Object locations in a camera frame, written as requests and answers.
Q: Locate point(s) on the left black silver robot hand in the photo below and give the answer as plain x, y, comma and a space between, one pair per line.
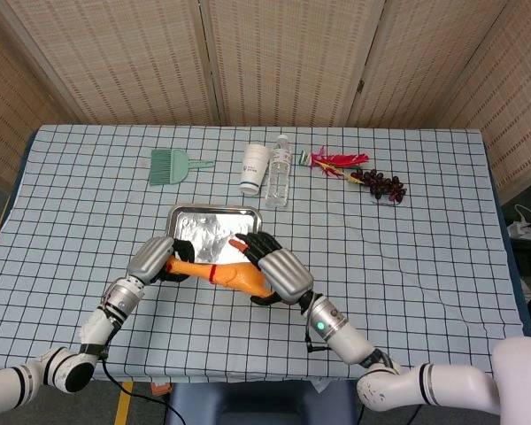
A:
148, 261

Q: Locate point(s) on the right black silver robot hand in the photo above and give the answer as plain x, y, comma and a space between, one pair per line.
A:
285, 274

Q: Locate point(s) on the orange rubber chicken toy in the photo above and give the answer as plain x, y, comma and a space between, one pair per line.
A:
230, 276

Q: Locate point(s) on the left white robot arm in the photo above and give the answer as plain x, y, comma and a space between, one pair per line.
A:
97, 325

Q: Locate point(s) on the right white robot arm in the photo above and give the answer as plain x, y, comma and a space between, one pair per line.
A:
349, 338

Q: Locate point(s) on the silver metal tray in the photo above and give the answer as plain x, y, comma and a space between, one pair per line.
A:
212, 230

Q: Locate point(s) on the green plastic hand brush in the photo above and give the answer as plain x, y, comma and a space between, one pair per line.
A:
168, 167

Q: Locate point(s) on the blue checked tablecloth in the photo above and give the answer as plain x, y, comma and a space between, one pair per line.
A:
380, 265

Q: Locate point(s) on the clear plastic water bottle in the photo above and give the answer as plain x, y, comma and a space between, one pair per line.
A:
279, 177

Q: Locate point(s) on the white paper cup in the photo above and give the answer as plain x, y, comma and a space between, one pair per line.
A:
253, 168

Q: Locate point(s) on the red feather shuttlecock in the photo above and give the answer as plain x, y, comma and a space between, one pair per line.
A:
340, 160

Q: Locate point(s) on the orange tablecloth tag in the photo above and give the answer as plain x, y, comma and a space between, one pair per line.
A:
160, 389

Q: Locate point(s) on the dark purple grape bunch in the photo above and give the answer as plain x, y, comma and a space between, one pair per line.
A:
382, 186

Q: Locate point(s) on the blue grey chair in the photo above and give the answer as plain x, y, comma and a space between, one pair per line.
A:
261, 405

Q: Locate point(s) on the yellow floor tape strip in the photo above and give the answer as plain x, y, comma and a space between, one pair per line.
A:
124, 405

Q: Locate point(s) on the woven folding screen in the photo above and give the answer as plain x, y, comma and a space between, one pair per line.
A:
287, 62

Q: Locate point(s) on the white power strip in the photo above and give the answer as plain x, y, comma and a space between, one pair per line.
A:
524, 231

